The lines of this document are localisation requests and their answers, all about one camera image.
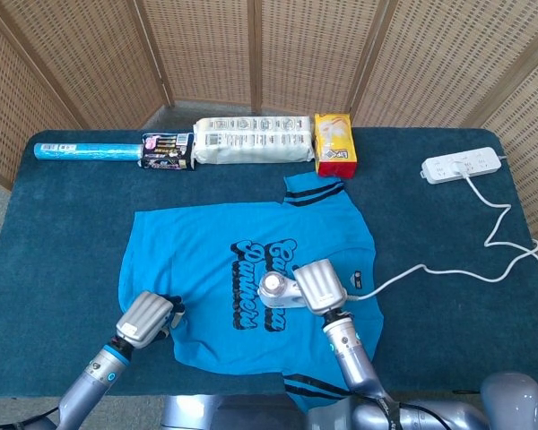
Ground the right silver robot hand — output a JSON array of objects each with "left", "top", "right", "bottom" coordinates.
[{"left": 292, "top": 258, "right": 349, "bottom": 317}]

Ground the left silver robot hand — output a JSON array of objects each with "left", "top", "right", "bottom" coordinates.
[{"left": 115, "top": 289, "right": 186, "bottom": 350}]

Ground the blue printed t-shirt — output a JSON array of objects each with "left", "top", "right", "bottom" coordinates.
[{"left": 117, "top": 173, "right": 386, "bottom": 414}]

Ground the white power cord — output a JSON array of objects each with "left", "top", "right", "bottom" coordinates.
[{"left": 344, "top": 159, "right": 538, "bottom": 304}]

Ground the grey robot torso base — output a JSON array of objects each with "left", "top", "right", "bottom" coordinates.
[{"left": 160, "top": 393, "right": 355, "bottom": 430}]

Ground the dark teal table cloth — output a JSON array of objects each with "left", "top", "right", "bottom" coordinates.
[{"left": 0, "top": 127, "right": 538, "bottom": 398}]

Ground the yellow and red tissue pack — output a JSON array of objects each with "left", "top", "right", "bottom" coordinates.
[{"left": 313, "top": 112, "right": 358, "bottom": 179}]

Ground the long white tissue pack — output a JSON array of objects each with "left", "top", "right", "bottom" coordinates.
[{"left": 192, "top": 115, "right": 316, "bottom": 166}]

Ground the dark sanitary pad package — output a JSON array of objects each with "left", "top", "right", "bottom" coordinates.
[{"left": 137, "top": 131, "right": 197, "bottom": 172}]

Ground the blue plastic-wrapped roll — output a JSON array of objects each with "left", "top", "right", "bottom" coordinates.
[{"left": 32, "top": 142, "right": 143, "bottom": 161}]

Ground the white power strip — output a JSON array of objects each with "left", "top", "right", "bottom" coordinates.
[{"left": 420, "top": 146, "right": 503, "bottom": 185}]

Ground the wicker folding screen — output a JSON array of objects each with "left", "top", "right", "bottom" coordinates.
[{"left": 0, "top": 0, "right": 538, "bottom": 238}]

